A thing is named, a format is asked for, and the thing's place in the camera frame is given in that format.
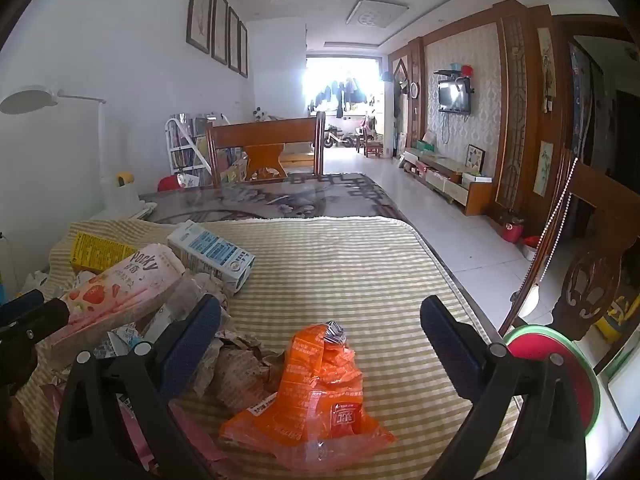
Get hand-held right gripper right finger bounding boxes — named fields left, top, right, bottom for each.
left=419, top=295, right=587, bottom=480

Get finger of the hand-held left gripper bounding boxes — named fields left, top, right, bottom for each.
left=0, top=299, right=71, bottom=386
left=0, top=289, right=46, bottom=323

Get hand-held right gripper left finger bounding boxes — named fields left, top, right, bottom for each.
left=54, top=294, right=236, bottom=480

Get pink strawberry snack box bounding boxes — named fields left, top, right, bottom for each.
left=37, top=243, right=186, bottom=356

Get yellow lemon tea carton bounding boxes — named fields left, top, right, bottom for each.
left=70, top=231, right=138, bottom=273

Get orange plastic wrapper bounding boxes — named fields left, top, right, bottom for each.
left=219, top=324, right=396, bottom=468

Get white plastic bag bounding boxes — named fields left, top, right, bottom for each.
left=20, top=270, right=51, bottom=301

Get white blue small wrapper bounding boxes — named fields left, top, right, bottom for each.
left=94, top=324, right=152, bottom=361

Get red round green-rimmed stool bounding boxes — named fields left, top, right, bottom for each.
left=502, top=325, right=601, bottom=436

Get pink foil wrapper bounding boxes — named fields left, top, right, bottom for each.
left=116, top=394, right=227, bottom=467

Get white blue milk carton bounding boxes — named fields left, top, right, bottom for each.
left=166, top=220, right=255, bottom=295

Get beige striped cloth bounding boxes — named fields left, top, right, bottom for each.
left=15, top=216, right=523, bottom=480

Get red floor pot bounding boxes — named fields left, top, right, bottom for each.
left=500, top=210, right=525, bottom=245

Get carved wooden chair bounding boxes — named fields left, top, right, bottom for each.
left=497, top=147, right=640, bottom=376

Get low television cabinet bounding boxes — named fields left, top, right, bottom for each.
left=402, top=147, right=493, bottom=216

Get yellow ride-on toy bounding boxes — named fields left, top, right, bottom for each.
left=595, top=295, right=640, bottom=343

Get white bookshelf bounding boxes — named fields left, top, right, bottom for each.
left=165, top=112, right=226, bottom=186

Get white desk lamp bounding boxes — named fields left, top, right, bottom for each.
left=0, top=85, right=158, bottom=221

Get small wooden chair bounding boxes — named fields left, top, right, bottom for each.
left=362, top=115, right=383, bottom=158

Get plain wooden chair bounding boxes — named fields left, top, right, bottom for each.
left=206, top=111, right=327, bottom=186

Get balance bike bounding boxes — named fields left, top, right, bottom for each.
left=324, top=130, right=366, bottom=150

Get hanging clothes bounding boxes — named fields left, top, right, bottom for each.
left=307, top=77, right=381, bottom=118

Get blue door poster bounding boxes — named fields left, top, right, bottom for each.
left=567, top=42, right=593, bottom=146

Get square ceiling light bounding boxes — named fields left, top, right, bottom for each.
left=346, top=0, right=396, bottom=27

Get white bead string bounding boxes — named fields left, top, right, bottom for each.
left=510, top=157, right=578, bottom=301

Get wall television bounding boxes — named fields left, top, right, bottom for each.
left=438, top=79, right=472, bottom=115

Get wall shelf with items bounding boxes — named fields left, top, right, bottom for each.
left=434, top=63, right=475, bottom=81

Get large framed wall picture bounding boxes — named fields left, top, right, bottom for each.
left=186, top=0, right=215, bottom=55

